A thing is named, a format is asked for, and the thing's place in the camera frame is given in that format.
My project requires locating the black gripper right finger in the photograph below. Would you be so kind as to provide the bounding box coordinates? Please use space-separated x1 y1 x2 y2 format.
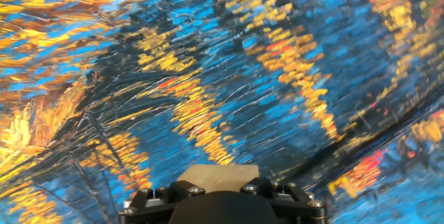
239 177 327 224

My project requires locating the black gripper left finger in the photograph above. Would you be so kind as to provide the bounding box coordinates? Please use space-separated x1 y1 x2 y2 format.
117 180 205 224

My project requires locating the small plain wooden cube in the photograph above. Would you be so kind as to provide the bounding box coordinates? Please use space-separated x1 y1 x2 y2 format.
176 164 260 193

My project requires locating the blue yellow painting-print tablecloth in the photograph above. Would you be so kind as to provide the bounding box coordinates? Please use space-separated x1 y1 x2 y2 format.
0 0 444 224

